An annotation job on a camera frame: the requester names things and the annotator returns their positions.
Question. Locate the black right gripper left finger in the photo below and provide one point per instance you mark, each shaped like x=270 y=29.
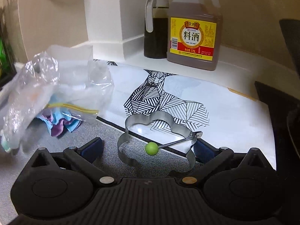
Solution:
x=82 y=159

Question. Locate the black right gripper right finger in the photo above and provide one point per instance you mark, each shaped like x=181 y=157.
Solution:
x=212 y=158

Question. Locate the clear plastic bag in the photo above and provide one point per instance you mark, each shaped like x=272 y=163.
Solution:
x=61 y=79

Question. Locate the grey fabric mat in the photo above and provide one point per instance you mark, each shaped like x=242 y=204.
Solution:
x=66 y=188

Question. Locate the white geometric deer placemat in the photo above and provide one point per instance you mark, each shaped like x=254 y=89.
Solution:
x=227 y=119

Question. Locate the blue purple crumpled wrapper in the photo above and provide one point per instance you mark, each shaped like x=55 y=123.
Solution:
x=58 y=120

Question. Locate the green yellow snack bag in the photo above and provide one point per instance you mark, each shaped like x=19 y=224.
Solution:
x=5 y=64

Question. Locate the dark soy sauce dispenser bottle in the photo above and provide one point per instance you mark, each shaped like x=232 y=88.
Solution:
x=156 y=29

